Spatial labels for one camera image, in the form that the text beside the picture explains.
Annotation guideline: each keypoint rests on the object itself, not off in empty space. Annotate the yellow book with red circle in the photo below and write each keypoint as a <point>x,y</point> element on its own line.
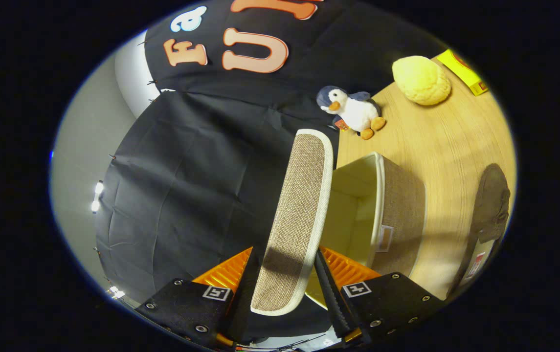
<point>465,73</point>

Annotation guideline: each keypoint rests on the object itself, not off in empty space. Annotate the burlap storage box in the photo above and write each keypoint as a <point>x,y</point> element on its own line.
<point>402,215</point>

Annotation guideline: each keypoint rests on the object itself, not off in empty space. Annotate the blue white penguin plush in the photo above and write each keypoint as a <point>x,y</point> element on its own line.
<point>355,112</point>

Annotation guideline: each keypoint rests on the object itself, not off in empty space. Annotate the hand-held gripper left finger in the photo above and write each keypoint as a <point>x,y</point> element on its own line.
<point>243,303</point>

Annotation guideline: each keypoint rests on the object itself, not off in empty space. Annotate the burlap storage box lid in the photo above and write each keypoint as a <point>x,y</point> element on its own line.
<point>299,210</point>

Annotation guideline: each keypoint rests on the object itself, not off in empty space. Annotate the yellow bread plush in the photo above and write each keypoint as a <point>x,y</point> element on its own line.
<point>421,80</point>

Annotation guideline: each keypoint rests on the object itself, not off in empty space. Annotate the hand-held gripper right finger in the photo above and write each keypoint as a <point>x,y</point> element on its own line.
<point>331,298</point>

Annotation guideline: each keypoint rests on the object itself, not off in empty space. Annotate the brown fuzzy bow shoe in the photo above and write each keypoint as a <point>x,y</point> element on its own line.
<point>492,205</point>

